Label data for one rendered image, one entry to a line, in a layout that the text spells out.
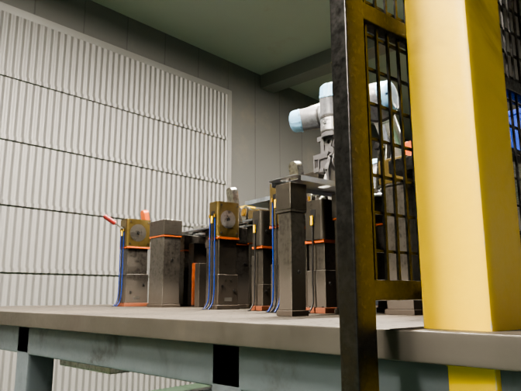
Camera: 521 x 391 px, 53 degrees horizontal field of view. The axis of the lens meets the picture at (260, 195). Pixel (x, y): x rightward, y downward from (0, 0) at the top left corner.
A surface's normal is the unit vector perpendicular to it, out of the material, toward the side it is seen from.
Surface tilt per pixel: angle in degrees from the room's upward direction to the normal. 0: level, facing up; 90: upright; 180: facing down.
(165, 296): 90
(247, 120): 90
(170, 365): 90
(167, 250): 90
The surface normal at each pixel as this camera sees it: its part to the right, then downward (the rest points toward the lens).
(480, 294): -0.78, -0.11
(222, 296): 0.63, -0.15
